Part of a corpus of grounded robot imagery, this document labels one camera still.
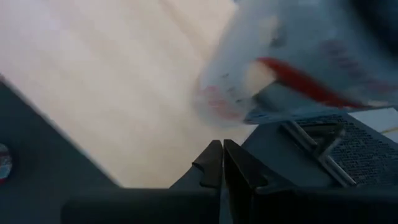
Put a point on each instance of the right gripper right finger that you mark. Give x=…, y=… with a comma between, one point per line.
x=245, y=199

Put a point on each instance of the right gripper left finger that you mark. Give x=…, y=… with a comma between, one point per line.
x=211, y=199

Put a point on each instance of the white Celsius can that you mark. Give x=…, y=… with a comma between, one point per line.
x=295, y=40

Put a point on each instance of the black perforated metal box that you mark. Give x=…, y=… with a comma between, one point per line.
x=367, y=149

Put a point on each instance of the black table mat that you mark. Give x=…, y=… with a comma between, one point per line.
x=46, y=155

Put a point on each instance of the blue silver Red Bull can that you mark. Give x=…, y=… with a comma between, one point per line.
x=4, y=163

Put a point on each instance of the silver metal bracket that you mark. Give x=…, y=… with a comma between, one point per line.
x=337, y=171

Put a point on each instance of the wooden shelf with black frame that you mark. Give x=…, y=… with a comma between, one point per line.
x=109, y=77

